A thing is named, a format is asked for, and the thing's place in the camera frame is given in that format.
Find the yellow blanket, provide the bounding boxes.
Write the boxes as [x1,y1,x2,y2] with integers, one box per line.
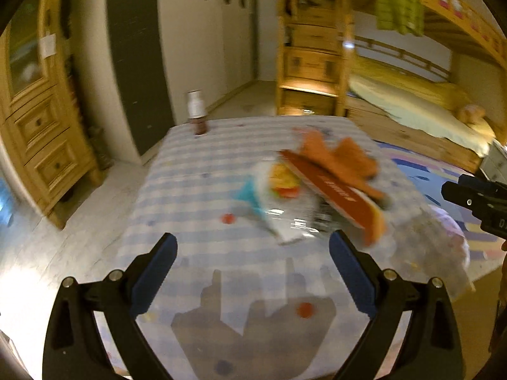
[350,55,473,108]

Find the white wardrobe round holes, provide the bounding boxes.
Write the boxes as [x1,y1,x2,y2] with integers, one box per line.
[156,0,259,116]

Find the checkered tablecloth table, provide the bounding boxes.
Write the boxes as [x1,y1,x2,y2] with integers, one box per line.
[97,116,472,380]

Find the red carton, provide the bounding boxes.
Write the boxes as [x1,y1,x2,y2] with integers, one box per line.
[280,149,388,247]

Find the clear printed plastic wrapper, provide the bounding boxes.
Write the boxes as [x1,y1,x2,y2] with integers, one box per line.
[253,160,322,242]

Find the wooden bunk bed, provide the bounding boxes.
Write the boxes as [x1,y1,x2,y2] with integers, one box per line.
[338,0,507,175]

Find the pale yellow mattress sheet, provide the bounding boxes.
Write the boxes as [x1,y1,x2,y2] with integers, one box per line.
[346,75,497,158]

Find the wooden stair drawers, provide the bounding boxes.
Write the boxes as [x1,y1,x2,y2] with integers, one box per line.
[274,0,350,118]

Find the white paper tag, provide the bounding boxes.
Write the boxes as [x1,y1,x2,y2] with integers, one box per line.
[39,35,56,58]

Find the green puffer jacket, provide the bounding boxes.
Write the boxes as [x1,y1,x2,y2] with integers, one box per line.
[374,0,426,37]

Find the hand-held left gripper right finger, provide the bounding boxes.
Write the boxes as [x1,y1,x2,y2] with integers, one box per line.
[329,230,465,380]

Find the pastel rainbow rug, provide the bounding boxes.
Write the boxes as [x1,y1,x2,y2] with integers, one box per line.
[372,138,507,278]

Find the translucent pink plastic bag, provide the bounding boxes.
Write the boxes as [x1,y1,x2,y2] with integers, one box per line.
[390,205,473,298]

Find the dark camouflage bag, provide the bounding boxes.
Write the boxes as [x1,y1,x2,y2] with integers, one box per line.
[89,126,116,172]

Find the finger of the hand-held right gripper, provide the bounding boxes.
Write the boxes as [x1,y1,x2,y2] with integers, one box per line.
[441,173,507,208]

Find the wooden cabinet with drawers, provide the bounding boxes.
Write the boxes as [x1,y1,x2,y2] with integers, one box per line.
[0,0,102,231]

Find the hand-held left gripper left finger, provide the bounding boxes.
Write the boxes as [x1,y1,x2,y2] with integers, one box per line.
[43,232,178,380]

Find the dark wardrobe panel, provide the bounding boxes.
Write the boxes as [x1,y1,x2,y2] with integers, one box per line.
[106,0,176,160]

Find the brown bottle white label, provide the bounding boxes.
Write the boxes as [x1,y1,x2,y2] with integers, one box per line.
[186,90,209,136]

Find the teal plastic wrapper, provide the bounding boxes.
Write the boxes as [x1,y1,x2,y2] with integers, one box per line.
[233,177,275,227]

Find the yellow plush toy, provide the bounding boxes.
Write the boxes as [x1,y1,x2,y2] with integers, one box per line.
[459,104,486,126]

